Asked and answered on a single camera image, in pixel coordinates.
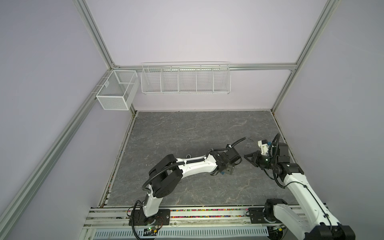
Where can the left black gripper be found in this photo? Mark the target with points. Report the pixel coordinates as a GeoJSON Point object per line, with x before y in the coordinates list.
{"type": "Point", "coordinates": [230, 169]}

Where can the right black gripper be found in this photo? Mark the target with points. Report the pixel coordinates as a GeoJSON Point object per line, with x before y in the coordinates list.
{"type": "Point", "coordinates": [253, 160]}

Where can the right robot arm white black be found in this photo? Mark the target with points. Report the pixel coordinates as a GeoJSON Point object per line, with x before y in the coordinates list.
{"type": "Point", "coordinates": [320, 223]}

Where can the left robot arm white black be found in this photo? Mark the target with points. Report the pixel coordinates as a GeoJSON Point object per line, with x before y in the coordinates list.
{"type": "Point", "coordinates": [166, 175]}

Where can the white mesh box basket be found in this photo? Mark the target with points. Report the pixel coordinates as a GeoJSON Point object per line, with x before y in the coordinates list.
{"type": "Point", "coordinates": [118, 90]}

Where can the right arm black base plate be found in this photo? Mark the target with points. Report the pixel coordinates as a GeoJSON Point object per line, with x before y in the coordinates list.
{"type": "Point", "coordinates": [257, 216]}

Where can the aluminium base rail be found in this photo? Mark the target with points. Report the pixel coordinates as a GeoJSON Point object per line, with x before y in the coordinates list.
{"type": "Point", "coordinates": [221, 216]}

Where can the white vented cable duct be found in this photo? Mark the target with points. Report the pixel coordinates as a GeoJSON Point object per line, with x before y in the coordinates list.
{"type": "Point", "coordinates": [183, 233]}

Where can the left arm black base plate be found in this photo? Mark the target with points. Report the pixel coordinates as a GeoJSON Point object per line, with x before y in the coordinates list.
{"type": "Point", "coordinates": [162, 217]}

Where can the white wire divided basket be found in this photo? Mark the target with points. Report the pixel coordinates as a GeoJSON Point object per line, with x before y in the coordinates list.
{"type": "Point", "coordinates": [186, 78]}

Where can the aluminium frame profiles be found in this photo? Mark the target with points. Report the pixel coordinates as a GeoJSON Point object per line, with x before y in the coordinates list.
{"type": "Point", "coordinates": [21, 201]}

